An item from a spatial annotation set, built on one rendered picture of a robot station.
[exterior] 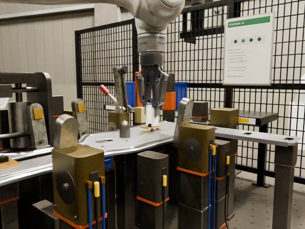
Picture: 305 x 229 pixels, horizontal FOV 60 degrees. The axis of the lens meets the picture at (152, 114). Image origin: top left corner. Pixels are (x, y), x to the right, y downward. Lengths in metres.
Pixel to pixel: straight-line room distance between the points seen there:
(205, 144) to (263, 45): 0.70
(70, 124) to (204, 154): 0.35
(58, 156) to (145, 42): 0.49
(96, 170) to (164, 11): 0.41
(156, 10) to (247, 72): 0.71
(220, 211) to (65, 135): 0.57
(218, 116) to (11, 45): 5.50
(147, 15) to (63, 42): 4.61
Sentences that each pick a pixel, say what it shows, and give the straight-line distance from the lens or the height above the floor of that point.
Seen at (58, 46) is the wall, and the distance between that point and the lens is 5.35.
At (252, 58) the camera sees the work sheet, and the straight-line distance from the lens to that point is 1.29.
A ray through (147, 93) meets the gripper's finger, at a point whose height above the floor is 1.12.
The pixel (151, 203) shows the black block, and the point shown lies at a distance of 0.65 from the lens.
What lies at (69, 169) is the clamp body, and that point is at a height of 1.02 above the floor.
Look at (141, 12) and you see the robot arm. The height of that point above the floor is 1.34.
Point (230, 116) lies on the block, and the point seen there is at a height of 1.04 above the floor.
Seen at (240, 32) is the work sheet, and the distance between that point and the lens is 1.33.
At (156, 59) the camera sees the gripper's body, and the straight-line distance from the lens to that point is 0.84.
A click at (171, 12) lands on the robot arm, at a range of 0.68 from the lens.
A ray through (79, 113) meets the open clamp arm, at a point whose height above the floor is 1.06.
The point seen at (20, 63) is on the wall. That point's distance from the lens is 6.00.
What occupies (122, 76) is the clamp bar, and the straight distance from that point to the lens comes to 0.99.
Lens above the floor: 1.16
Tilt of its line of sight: 7 degrees down
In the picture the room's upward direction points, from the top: straight up
